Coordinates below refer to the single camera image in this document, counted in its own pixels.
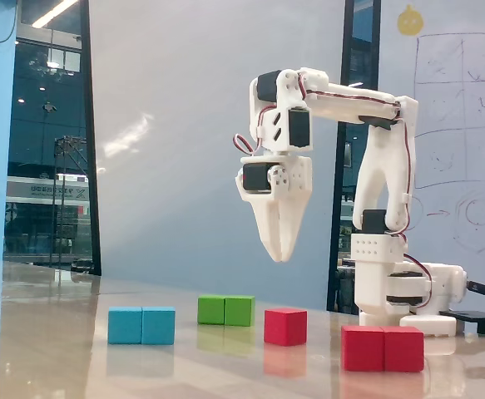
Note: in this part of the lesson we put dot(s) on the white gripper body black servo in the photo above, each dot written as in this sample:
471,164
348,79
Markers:
299,179

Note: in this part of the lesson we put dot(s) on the long green block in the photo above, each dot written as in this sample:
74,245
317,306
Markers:
225,311

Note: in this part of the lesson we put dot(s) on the long red block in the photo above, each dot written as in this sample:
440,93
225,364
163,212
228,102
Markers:
383,349

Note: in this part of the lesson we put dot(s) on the small red cube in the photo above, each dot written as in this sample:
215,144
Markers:
285,328

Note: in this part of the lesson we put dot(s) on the metal scaffold tower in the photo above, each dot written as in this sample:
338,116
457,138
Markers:
59,187

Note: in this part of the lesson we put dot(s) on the white sign with text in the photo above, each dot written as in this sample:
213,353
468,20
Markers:
46,191

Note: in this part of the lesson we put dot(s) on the yellow round sticker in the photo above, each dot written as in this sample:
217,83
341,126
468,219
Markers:
410,23

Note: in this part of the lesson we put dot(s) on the long blue block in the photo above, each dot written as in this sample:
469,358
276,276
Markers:
142,326

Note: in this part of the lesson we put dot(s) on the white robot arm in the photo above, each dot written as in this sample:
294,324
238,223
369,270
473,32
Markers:
377,166

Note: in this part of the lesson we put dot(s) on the black window frame post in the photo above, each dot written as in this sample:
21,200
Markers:
90,145

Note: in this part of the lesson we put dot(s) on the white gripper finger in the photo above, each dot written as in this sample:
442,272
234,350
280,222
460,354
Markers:
296,208
269,224

